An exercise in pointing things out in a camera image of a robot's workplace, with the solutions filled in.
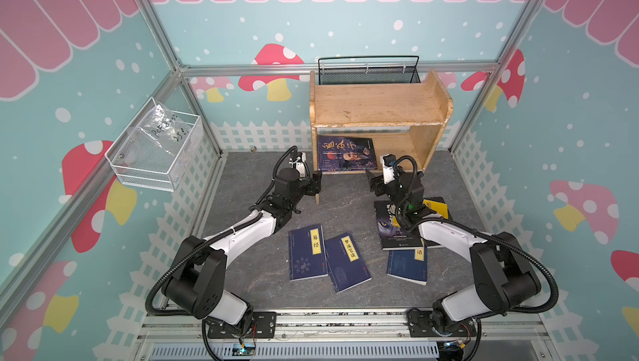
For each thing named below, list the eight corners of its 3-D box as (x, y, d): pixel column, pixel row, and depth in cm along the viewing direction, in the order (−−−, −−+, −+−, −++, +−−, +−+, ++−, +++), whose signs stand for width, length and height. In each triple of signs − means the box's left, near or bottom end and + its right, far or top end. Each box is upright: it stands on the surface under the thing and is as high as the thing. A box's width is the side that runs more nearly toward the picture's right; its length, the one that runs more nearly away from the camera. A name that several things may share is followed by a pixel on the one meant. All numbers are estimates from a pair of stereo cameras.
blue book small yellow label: (385, 275, 86) (386, 273, 84) (389, 242, 93) (390, 239, 92) (425, 285, 84) (427, 283, 82) (425, 250, 91) (427, 248, 90)
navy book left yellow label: (291, 281, 85) (290, 279, 82) (289, 232, 96) (288, 228, 94) (328, 276, 86) (328, 273, 83) (321, 227, 97) (321, 224, 95)
